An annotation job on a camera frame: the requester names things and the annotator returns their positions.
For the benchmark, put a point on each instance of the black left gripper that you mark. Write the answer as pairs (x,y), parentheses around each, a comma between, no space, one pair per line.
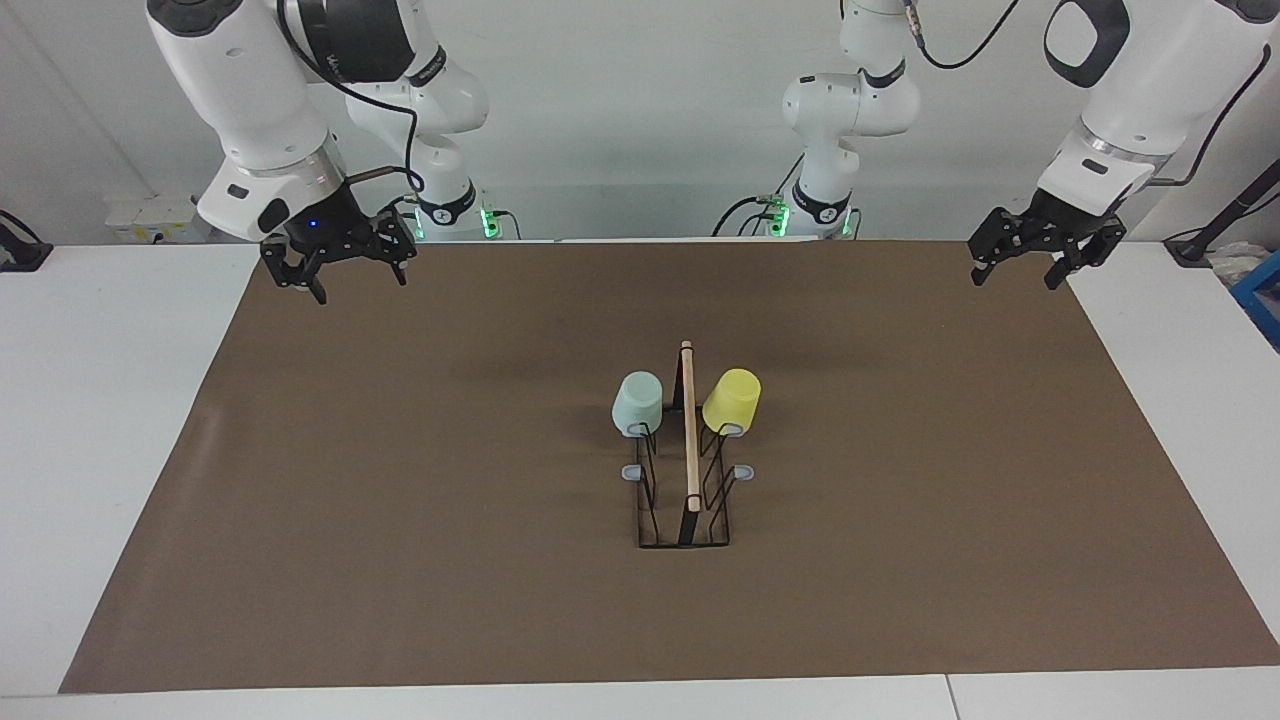
(1065,225)

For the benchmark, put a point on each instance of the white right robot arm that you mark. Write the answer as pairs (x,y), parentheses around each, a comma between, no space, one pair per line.
(250,100)

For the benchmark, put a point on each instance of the black stand pole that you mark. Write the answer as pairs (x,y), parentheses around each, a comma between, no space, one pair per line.
(1235,210)

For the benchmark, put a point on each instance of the blue box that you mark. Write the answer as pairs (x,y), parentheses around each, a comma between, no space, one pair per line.
(1262,300)

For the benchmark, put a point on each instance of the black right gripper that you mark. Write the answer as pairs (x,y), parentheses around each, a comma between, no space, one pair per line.
(330,230)

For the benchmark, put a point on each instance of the pale green plastic cup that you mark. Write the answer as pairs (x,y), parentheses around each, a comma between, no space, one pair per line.
(638,405)

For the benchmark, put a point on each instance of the white crumpled plastic bag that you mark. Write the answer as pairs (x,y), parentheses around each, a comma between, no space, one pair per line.
(1235,262)

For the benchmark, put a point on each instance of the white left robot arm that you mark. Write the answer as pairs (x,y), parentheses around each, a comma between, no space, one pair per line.
(1150,90)

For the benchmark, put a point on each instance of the yellow plastic cup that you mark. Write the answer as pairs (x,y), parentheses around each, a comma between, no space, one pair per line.
(730,400)

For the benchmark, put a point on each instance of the white power strip box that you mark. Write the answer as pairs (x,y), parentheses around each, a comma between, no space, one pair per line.
(150,215)

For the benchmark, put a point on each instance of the brown table mat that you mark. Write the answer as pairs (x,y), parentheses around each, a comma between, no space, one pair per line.
(400,600)

